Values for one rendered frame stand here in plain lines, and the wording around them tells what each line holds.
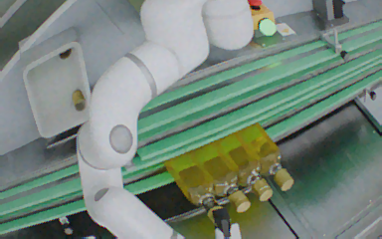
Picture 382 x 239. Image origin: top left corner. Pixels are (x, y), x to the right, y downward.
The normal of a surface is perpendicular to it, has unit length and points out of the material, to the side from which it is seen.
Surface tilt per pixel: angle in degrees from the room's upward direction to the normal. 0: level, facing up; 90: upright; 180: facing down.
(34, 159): 90
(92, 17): 0
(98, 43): 0
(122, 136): 40
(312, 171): 90
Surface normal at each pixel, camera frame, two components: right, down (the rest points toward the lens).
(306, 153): -0.12, -0.75
